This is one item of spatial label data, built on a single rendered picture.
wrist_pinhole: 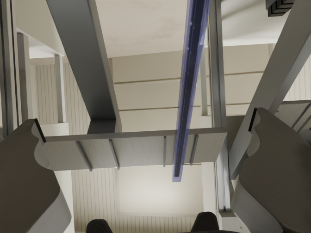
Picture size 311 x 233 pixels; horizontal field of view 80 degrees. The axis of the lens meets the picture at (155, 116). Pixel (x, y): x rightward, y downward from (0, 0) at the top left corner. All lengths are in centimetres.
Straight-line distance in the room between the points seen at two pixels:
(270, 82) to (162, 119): 264
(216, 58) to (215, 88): 10
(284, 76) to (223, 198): 46
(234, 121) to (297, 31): 49
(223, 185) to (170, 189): 256
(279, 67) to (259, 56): 288
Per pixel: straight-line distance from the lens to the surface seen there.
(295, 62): 37
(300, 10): 38
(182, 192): 323
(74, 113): 356
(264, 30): 107
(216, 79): 65
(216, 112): 64
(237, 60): 318
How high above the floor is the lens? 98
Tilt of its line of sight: 1 degrees up
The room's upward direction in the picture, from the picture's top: 177 degrees clockwise
